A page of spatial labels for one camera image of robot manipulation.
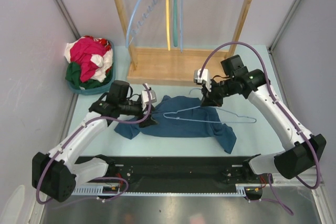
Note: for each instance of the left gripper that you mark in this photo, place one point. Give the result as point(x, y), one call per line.
point(148, 121)

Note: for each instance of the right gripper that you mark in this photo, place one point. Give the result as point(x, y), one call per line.
point(209, 98)

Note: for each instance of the blue t-shirt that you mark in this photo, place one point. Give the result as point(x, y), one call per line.
point(223, 133)

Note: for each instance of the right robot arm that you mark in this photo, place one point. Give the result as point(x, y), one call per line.
point(301, 149)

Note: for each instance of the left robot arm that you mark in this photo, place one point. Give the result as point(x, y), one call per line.
point(56, 174)

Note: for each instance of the yellow hanger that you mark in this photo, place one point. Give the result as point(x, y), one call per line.
point(167, 18)

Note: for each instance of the teal hanger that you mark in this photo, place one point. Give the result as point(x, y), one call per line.
point(175, 35)

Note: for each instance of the wooden clothes rack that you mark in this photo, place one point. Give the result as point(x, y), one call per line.
point(172, 68)

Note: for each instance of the white garment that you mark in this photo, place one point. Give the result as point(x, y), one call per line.
point(101, 73)

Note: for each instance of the teal laundry basket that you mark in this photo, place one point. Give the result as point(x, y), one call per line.
point(107, 81)

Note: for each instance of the green garment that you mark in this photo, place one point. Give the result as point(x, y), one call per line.
point(73, 78)

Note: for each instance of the red patterned garment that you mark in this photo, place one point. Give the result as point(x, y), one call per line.
point(104, 43)

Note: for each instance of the pink garment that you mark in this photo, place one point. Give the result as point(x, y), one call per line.
point(88, 54)

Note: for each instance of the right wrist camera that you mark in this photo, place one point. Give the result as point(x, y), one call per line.
point(202, 78)

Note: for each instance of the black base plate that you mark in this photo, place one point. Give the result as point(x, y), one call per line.
point(183, 174)

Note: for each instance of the white cable duct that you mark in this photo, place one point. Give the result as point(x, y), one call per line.
point(110, 190)

